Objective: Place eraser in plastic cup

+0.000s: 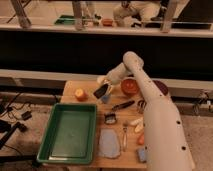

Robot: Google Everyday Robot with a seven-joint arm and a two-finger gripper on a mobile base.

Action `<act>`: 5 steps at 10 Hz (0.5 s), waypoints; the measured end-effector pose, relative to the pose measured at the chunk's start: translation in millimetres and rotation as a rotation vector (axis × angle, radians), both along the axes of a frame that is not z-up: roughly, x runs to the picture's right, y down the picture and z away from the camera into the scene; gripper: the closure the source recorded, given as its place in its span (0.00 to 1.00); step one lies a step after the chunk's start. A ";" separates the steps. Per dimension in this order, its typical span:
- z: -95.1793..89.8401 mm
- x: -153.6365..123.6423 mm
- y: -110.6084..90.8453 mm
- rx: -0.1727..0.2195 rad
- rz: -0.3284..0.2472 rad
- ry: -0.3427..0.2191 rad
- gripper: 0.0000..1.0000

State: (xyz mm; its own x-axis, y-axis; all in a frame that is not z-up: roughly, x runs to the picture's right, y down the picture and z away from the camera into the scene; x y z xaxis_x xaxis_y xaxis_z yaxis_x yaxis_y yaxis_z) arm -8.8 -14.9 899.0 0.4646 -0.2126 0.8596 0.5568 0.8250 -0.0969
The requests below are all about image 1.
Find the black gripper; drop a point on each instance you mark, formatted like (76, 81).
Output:
(101, 91)

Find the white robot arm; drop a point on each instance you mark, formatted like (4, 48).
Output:
(165, 142)

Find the blue plastic cup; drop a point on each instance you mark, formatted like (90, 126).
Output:
(105, 99)

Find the white eraser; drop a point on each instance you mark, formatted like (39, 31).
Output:
(136, 121)

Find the orange apple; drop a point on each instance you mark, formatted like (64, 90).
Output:
(80, 94)

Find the orange plastic bowl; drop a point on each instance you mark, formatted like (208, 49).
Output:
(129, 87)

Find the silver fork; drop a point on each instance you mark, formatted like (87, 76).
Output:
(125, 128)

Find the black scissors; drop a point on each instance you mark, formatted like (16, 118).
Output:
(141, 106)

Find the yellow banana toy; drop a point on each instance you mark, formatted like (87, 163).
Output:
(139, 127)

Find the green plastic tray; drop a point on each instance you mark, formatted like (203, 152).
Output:
(70, 134)

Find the grey blue cloth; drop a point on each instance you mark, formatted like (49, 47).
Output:
(109, 146)

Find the orange carrot toy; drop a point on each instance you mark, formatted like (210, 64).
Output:
(141, 139)

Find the dark red plate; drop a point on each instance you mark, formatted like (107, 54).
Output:
(162, 87)

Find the blue sponge block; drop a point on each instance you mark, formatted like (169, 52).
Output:
(141, 155)

